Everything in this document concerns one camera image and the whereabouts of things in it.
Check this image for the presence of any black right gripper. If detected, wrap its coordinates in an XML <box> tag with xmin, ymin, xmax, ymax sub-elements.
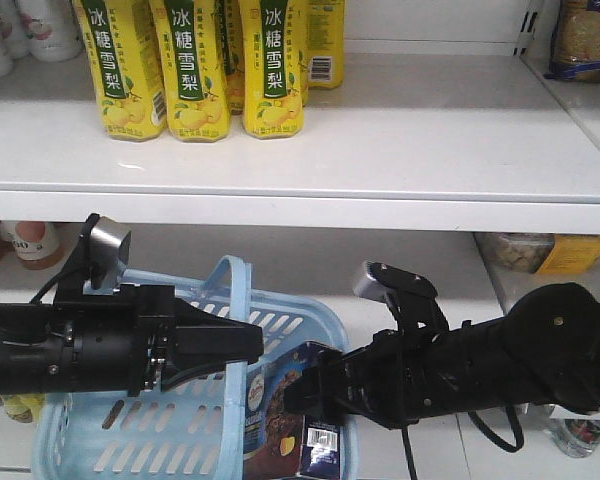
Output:
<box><xmin>284</xmin><ymin>330</ymin><xmax>440</xmax><ymax>429</ymax></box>

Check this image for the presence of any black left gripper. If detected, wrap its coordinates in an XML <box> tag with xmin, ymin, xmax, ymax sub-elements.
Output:
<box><xmin>49</xmin><ymin>285</ymin><xmax>263</xmax><ymax>396</ymax></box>

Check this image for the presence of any light blue plastic basket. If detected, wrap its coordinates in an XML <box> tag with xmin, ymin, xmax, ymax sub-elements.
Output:
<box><xmin>31</xmin><ymin>255</ymin><xmax>349</xmax><ymax>479</ymax></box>

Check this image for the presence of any blue chocolate cookie box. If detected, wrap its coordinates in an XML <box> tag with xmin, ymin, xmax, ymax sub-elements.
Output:
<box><xmin>243</xmin><ymin>341</ymin><xmax>342</xmax><ymax>479</ymax></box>

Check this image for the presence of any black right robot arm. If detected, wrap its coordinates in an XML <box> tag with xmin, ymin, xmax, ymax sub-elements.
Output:
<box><xmin>284</xmin><ymin>262</ymin><xmax>600</xmax><ymax>429</ymax></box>

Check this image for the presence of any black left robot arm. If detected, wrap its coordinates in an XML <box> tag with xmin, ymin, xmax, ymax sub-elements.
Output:
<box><xmin>0</xmin><ymin>284</ymin><xmax>264</xmax><ymax>396</ymax></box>

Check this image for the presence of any white orange drink bottle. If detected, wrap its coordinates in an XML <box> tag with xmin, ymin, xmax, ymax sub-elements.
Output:
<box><xmin>0</xmin><ymin>220</ymin><xmax>63</xmax><ymax>270</ymax></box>

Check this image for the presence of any clear cookie tub yellow label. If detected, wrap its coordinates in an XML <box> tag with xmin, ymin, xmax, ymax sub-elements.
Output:
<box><xmin>474</xmin><ymin>232</ymin><xmax>600</xmax><ymax>275</ymax></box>

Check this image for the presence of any white upper shelf left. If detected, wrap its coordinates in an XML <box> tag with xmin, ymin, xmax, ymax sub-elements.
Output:
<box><xmin>0</xmin><ymin>54</ymin><xmax>600</xmax><ymax>234</ymax></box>

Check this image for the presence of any glass jar on floor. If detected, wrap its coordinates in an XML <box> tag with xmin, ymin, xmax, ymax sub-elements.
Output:
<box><xmin>551</xmin><ymin>418</ymin><xmax>600</xmax><ymax>459</ymax></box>

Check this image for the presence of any white peach drink bottle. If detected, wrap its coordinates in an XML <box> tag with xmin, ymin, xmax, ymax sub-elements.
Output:
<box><xmin>16</xmin><ymin>0</ymin><xmax>82</xmax><ymax>62</ymax></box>

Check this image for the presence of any yellow grain snack bag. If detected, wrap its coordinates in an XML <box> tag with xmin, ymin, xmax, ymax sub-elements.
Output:
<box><xmin>548</xmin><ymin>0</ymin><xmax>600</xmax><ymax>83</ymax></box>

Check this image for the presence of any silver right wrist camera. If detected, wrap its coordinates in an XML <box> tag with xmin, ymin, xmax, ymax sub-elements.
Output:
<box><xmin>353</xmin><ymin>261</ymin><xmax>443</xmax><ymax>329</ymax></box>

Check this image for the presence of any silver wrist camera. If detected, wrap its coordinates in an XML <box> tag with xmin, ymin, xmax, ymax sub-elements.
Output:
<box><xmin>82</xmin><ymin>213</ymin><xmax>131</xmax><ymax>293</ymax></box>
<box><xmin>353</xmin><ymin>261</ymin><xmax>443</xmax><ymax>329</ymax></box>

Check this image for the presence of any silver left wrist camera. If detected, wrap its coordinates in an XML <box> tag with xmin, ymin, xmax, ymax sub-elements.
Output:
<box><xmin>82</xmin><ymin>213</ymin><xmax>131</xmax><ymax>293</ymax></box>

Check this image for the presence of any black left camera cable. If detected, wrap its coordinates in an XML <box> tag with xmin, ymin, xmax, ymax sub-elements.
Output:
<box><xmin>28</xmin><ymin>264</ymin><xmax>106</xmax><ymax>305</ymax></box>

